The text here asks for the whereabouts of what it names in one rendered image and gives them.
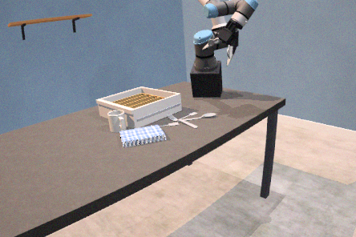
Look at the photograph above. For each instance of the wooden tray dividers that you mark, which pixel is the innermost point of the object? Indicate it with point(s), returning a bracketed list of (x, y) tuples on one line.
[(138, 100)]

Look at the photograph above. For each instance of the beige mug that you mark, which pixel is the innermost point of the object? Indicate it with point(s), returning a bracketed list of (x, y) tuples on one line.
[(117, 121)]

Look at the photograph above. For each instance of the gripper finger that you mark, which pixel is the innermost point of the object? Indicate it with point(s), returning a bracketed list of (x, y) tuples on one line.
[(211, 42), (231, 51)]

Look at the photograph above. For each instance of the blue and white checked cloth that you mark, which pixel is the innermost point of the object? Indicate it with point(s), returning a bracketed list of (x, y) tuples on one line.
[(141, 136)]

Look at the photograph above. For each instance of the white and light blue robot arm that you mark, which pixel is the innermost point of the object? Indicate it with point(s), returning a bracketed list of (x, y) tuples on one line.
[(205, 60)]

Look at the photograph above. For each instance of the white cutlery drawer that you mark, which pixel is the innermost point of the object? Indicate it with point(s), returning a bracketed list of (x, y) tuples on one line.
[(106, 105)]

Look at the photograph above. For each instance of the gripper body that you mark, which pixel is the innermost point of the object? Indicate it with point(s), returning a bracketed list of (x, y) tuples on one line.
[(227, 33)]

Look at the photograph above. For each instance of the silver fork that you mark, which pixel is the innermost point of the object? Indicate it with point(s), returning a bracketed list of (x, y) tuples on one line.
[(175, 119)]

